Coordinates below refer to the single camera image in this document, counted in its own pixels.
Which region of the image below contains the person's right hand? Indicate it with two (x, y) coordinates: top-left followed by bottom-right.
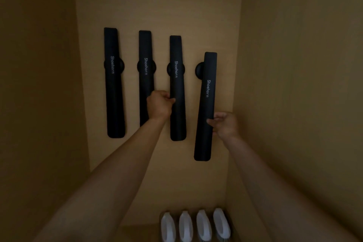
(206, 111), (240, 142)

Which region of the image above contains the person's left hand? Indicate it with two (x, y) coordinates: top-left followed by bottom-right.
(146, 90), (176, 120)

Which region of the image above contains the long black shoe spoon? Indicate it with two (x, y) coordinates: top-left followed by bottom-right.
(194, 51), (218, 162)
(138, 30), (156, 127)
(103, 27), (126, 139)
(169, 35), (187, 142)

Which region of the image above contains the person's right forearm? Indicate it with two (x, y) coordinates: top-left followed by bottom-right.
(224, 135), (361, 242)

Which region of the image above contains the person's left forearm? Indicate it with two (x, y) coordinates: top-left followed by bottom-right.
(33, 117), (168, 242)

